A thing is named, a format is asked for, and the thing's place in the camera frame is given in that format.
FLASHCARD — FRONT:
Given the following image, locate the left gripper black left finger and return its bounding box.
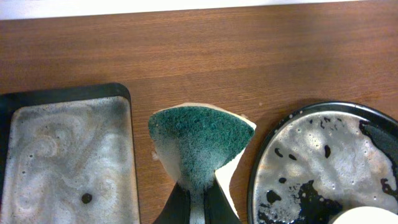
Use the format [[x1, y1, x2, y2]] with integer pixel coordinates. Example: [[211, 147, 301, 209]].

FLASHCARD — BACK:
[[153, 183, 190, 224]]

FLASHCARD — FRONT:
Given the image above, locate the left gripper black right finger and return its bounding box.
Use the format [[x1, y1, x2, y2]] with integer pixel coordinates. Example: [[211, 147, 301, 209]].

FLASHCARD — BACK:
[[204, 180, 241, 224]]

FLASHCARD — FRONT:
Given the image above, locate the green and yellow sponge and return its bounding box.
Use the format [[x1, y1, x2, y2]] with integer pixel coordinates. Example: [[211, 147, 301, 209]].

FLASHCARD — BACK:
[[148, 103, 256, 223]]

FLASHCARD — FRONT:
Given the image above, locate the black rectangular soapy water tray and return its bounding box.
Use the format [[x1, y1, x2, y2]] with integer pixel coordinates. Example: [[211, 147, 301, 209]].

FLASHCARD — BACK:
[[1, 83, 140, 223]]

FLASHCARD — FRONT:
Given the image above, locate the black round tray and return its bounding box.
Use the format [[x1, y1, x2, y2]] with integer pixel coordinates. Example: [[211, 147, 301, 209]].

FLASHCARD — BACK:
[[247, 101, 397, 223]]

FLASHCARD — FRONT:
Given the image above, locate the light blue plate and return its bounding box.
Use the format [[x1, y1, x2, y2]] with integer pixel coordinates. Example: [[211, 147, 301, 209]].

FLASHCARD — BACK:
[[328, 207, 397, 224]]

